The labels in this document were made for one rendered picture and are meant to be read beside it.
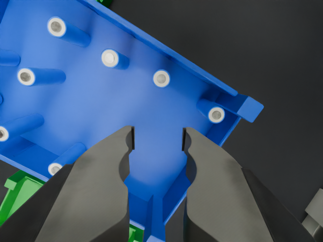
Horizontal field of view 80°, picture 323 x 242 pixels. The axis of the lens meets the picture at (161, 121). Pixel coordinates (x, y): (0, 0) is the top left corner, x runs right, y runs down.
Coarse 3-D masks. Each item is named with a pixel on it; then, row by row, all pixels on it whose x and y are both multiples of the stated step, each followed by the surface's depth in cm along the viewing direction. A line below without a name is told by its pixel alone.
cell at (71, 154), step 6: (78, 144) 26; (72, 150) 24; (78, 150) 25; (84, 150) 27; (60, 156) 23; (66, 156) 23; (72, 156) 23; (78, 156) 25; (54, 162) 21; (60, 162) 21; (66, 162) 22; (72, 162) 23; (48, 168) 21; (54, 168) 21; (60, 168) 21
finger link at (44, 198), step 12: (48, 180) 8; (60, 180) 8; (36, 192) 7; (48, 192) 7; (24, 204) 7; (36, 204) 7; (48, 204) 7; (12, 216) 6; (24, 216) 6; (36, 216) 6; (0, 228) 6; (12, 228) 6; (24, 228) 6; (36, 228) 6; (0, 240) 6; (12, 240) 6; (24, 240) 6
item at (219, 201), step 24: (192, 144) 10; (216, 144) 10; (192, 168) 10; (216, 168) 9; (240, 168) 9; (192, 192) 8; (216, 192) 8; (240, 192) 8; (192, 216) 7; (216, 216) 7; (240, 216) 7; (192, 240) 7; (216, 240) 6; (240, 240) 6; (264, 240) 6
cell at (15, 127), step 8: (16, 120) 22; (24, 120) 23; (32, 120) 24; (40, 120) 25; (0, 128) 20; (8, 128) 20; (16, 128) 21; (24, 128) 22; (32, 128) 24; (0, 136) 20; (8, 136) 20
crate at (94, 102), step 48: (0, 0) 22; (48, 0) 23; (0, 48) 24; (48, 48) 24; (96, 48) 24; (144, 48) 24; (48, 96) 25; (96, 96) 26; (144, 96) 26; (192, 96) 26; (240, 96) 20; (0, 144) 23; (48, 144) 27; (144, 144) 27; (144, 192) 29; (144, 240) 22
